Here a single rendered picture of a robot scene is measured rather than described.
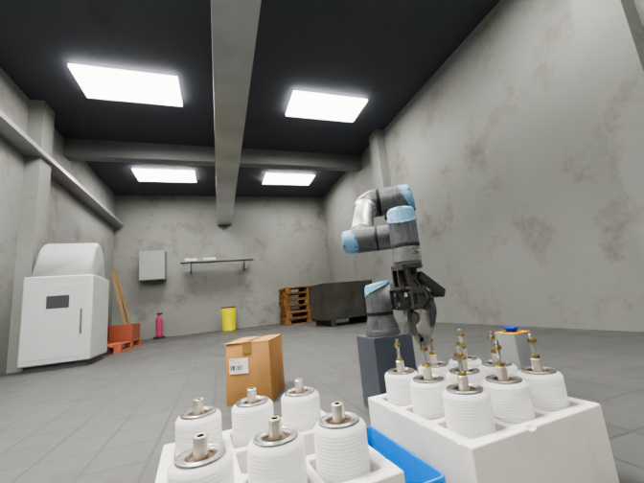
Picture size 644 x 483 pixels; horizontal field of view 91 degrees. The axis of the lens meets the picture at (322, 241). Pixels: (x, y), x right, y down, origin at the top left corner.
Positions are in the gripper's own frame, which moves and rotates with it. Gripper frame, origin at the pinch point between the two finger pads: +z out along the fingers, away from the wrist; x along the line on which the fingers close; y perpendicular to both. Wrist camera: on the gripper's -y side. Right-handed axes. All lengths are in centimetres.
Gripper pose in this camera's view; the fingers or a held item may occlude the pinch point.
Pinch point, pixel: (424, 340)
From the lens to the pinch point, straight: 89.8
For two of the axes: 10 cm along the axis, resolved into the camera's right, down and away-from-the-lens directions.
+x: 6.2, -2.0, -7.6
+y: -7.8, -0.4, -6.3
